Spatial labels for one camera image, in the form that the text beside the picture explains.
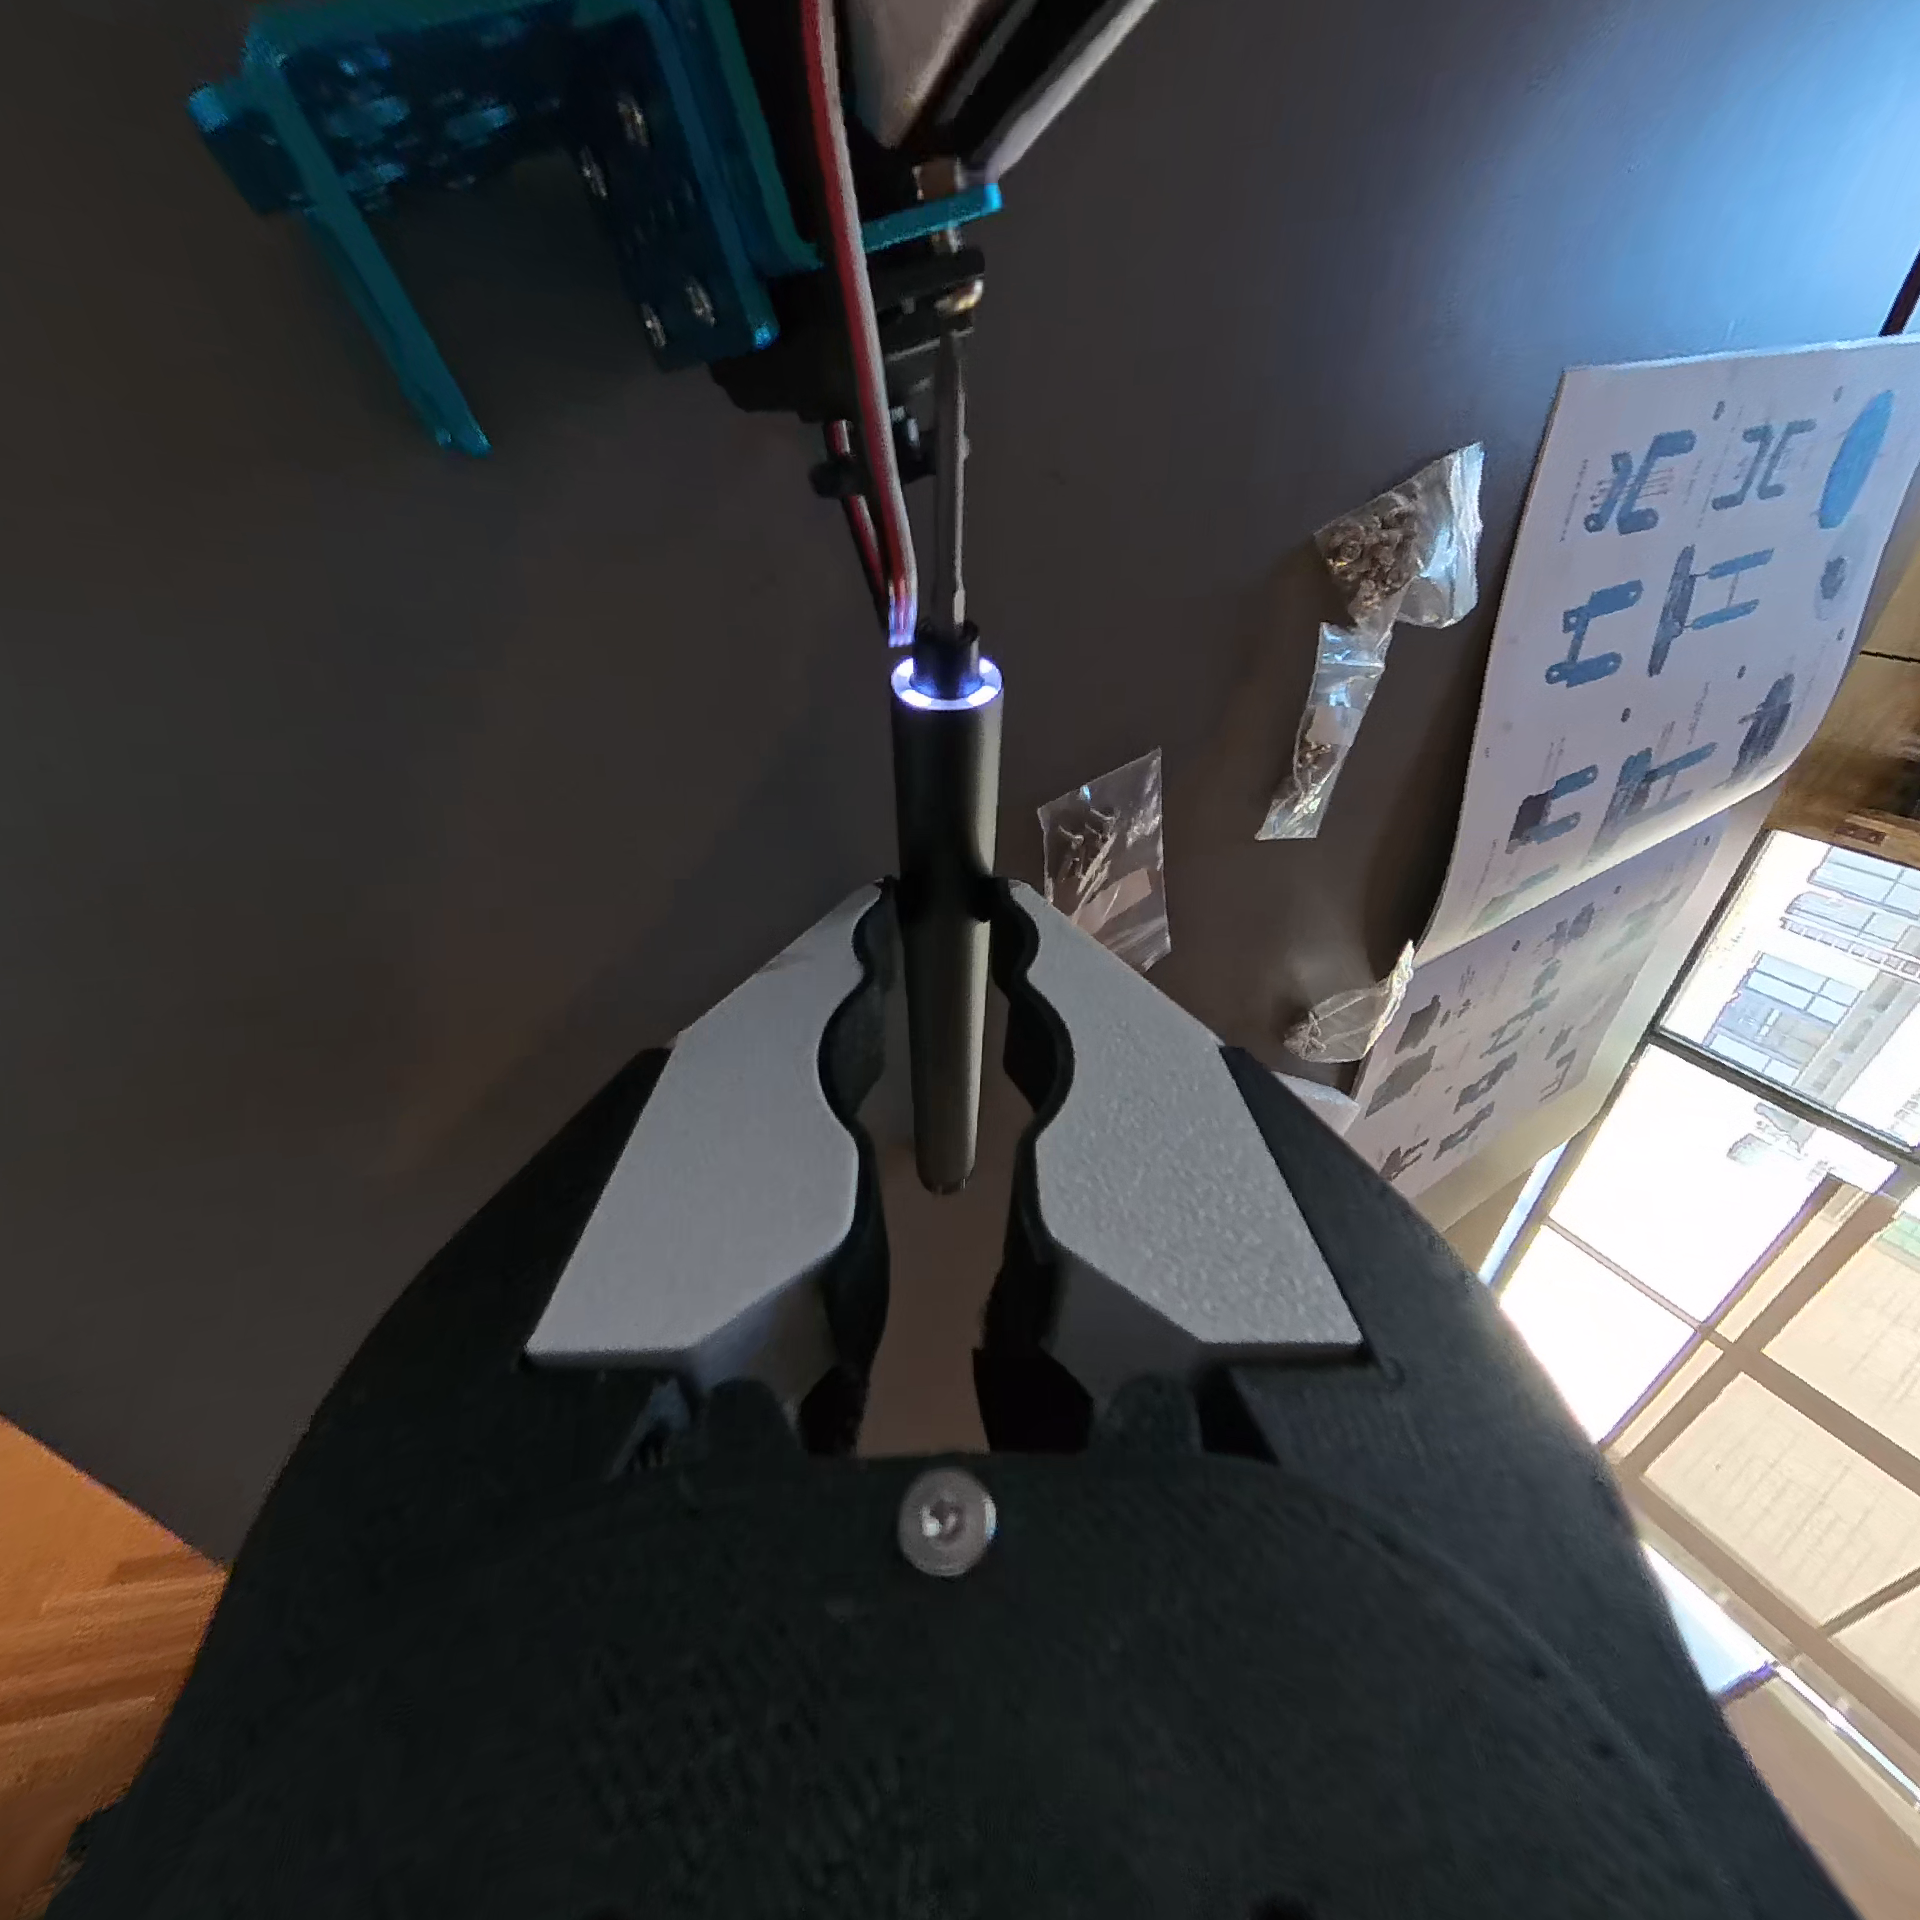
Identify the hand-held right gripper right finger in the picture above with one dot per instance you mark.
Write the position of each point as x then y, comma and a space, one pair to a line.
1186, 1201

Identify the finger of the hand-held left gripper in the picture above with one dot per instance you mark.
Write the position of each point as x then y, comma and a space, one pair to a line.
1074, 77
945, 59

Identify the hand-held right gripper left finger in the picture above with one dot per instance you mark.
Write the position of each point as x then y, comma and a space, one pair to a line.
705, 1201

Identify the servo with blue bracket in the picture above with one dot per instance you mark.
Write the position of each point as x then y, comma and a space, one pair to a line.
675, 182

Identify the black screwdriver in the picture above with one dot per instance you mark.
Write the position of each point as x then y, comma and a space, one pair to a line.
945, 900

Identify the dark grey desk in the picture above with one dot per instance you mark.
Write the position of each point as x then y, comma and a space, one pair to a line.
300, 751

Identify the clear plastic screw bag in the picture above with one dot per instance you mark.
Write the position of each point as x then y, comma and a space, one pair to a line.
1329, 719
1350, 1012
1110, 856

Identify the clear bag of metal nuts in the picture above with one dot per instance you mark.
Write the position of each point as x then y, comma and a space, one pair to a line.
1397, 540

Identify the instruction booklet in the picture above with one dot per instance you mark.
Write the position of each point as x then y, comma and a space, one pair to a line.
1649, 675

